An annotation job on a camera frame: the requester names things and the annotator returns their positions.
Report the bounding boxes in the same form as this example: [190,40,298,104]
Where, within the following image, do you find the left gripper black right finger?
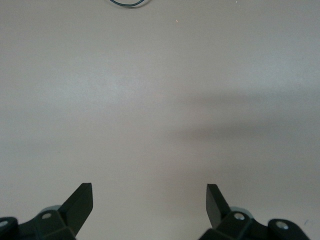
[199,184,310,240]

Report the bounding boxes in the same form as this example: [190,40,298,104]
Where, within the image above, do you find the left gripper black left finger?
[0,183,94,240]

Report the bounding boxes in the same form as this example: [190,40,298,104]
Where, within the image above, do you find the brown table cover sheet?
[0,0,320,240]

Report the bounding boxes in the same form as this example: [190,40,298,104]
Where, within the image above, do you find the arched dark cable loop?
[109,0,151,9]

